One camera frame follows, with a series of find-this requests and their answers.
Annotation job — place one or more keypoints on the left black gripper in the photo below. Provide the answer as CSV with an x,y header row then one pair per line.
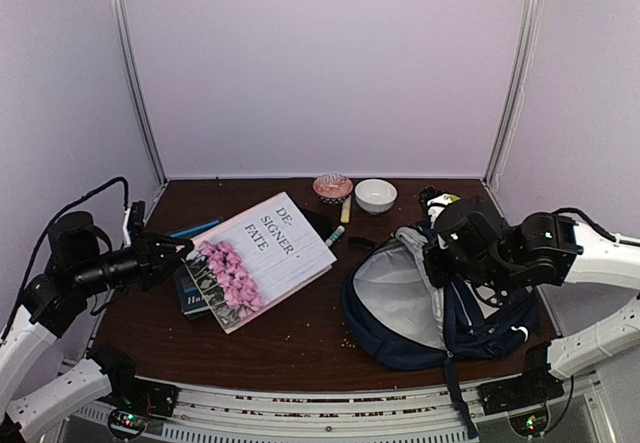
x,y
151,259

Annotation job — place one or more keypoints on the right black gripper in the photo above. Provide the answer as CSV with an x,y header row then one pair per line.
x,y
438,274

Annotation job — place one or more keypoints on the white book pink flowers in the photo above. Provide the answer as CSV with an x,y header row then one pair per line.
x,y
248,264

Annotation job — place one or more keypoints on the navy blue student backpack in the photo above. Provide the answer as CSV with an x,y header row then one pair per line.
x,y
406,323

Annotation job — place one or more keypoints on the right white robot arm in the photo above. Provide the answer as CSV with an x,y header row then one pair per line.
x,y
566,246

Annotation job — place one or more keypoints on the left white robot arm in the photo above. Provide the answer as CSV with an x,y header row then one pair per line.
x,y
40,317

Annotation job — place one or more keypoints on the dark blue Humor book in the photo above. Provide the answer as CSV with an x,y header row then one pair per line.
x,y
192,305

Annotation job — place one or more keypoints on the white ceramic bowl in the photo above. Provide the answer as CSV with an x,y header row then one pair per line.
x,y
375,196

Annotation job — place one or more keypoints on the yellow highlighter marker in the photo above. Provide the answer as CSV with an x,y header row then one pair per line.
x,y
346,211

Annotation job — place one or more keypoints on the white green glue stick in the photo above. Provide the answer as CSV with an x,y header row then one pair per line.
x,y
335,236

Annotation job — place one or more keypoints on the black rectangular case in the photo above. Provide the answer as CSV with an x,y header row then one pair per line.
x,y
320,223

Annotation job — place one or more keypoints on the red patterned small bowl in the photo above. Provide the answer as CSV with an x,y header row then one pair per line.
x,y
332,188

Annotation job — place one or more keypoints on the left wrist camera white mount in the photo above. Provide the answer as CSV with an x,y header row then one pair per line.
x,y
134,222

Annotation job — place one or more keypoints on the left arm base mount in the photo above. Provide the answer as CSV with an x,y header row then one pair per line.
x,y
149,402

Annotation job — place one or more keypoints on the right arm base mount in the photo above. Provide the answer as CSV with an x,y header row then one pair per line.
x,y
524,399

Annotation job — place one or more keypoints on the front aluminium rail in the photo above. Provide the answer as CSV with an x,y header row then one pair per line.
x,y
294,392

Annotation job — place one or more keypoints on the right aluminium frame post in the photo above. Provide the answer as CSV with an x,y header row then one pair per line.
x,y
515,92

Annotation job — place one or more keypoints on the aluminium frame post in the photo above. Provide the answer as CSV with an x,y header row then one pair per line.
x,y
515,92
135,88

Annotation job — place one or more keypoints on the left aluminium frame post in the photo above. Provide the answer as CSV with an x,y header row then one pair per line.
x,y
135,88

